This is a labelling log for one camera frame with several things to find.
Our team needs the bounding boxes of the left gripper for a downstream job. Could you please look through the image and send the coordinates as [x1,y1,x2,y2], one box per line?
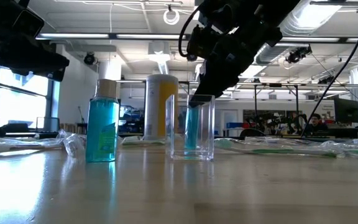
[0,32,70,83]

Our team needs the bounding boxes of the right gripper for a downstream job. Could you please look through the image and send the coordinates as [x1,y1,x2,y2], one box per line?
[188,17,285,108]

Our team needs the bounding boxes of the clear acrylic holder box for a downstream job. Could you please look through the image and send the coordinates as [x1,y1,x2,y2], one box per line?
[165,94,216,161]

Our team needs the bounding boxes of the black background robot station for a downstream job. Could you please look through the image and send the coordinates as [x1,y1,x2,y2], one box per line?
[244,111,307,135]

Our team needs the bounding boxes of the wooden shelf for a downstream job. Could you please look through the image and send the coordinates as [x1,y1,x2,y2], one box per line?
[60,123,88,134]

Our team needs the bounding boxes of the black chair back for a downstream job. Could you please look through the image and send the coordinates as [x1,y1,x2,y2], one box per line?
[239,128,267,138]

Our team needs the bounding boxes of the white yellow wipes canister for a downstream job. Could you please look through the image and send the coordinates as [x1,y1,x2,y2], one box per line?
[144,73,179,141]

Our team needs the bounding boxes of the toothbrush in clear wrapper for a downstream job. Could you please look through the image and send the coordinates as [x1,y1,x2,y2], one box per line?
[0,134,62,147]

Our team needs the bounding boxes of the blue background machine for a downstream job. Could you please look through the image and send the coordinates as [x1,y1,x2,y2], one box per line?
[119,105,145,134]

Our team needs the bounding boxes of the black ceiling track light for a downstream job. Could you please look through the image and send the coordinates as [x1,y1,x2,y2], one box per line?
[285,44,313,65]

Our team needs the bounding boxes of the person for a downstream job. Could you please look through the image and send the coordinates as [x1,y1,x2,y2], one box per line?
[303,113,329,136]

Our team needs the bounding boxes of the black computer monitor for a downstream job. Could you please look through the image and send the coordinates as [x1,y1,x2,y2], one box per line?
[333,98,358,124]

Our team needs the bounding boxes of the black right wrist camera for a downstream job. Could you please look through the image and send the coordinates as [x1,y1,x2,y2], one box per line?
[186,24,220,62]

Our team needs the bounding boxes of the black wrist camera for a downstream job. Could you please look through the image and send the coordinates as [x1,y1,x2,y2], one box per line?
[12,9,45,39]
[186,24,220,62]

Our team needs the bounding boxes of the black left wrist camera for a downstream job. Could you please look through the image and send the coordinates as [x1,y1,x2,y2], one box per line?
[12,9,45,39]

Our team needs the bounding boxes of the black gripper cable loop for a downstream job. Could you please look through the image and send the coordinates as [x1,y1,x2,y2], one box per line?
[178,11,204,59]

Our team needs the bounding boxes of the black metal gantry frame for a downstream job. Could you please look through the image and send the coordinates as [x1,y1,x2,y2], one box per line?
[253,82,300,118]

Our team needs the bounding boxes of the black aluminium table frame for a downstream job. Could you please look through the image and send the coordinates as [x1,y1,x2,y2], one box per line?
[0,131,358,140]

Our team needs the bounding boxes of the silver ventilation duct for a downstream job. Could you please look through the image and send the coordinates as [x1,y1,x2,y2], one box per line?
[255,0,343,65]

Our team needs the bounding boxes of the white coiled ceiling cable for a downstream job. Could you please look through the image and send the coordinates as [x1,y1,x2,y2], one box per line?
[162,8,181,26]

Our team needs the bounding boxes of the long black cable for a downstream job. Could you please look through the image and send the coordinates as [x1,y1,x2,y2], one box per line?
[299,0,358,138]

